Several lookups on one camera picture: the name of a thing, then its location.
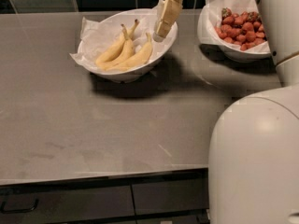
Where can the white paper liner in strawberry bowl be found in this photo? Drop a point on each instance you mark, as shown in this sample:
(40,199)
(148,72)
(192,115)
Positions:
(211,16)

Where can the left drawer with black handle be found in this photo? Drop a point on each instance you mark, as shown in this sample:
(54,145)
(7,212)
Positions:
(66,205)

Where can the drawer with black handle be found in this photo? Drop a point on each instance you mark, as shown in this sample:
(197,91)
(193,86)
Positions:
(66,205)
(171,196)

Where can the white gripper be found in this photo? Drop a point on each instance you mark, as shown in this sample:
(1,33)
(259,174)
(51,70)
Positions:
(168,15)

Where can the white strawberry bowl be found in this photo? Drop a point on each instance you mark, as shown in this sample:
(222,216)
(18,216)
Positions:
(234,26)

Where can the right drawer with black handle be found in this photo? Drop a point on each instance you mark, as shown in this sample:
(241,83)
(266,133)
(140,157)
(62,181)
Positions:
(171,196)

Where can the yellow banana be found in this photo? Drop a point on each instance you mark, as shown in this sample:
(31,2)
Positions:
(118,52)
(129,58)
(130,32)

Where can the pile of red strawberries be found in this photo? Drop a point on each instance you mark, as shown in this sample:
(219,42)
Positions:
(244,30)

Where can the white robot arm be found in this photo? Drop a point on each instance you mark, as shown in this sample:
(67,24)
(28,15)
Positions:
(253,163)

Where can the lower drawer with label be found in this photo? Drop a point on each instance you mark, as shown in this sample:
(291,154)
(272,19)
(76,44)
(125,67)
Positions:
(181,219)

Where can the white banana bowl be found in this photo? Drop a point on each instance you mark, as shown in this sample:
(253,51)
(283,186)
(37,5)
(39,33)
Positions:
(141,68)

